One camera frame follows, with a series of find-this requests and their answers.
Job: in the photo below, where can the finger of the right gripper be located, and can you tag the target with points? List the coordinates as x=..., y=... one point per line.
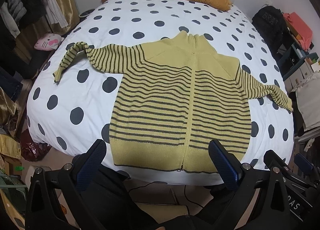
x=303, y=164

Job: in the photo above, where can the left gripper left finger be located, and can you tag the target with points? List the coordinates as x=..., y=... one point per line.
x=88, y=164

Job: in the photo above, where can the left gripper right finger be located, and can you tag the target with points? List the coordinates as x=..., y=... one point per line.
x=227, y=165

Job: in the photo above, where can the yellow striped knit sweater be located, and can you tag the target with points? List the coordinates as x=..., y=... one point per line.
x=176, y=95

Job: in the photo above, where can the white polka dot duvet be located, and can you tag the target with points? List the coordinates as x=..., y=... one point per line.
x=71, y=114

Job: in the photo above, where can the red plastic bag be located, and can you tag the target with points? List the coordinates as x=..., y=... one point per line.
x=30, y=150

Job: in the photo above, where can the teal shelf unit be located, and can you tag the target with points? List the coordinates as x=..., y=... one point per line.
x=291, y=59

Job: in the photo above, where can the coral pink cloth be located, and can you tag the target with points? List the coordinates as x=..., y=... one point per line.
x=300, y=29

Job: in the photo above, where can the pink cat plush toy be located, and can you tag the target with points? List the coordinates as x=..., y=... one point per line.
x=48, y=42

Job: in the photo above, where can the black backpack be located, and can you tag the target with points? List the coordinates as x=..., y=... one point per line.
x=271, y=25

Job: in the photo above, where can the white hanging garment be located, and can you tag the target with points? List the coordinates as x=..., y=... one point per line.
x=54, y=14

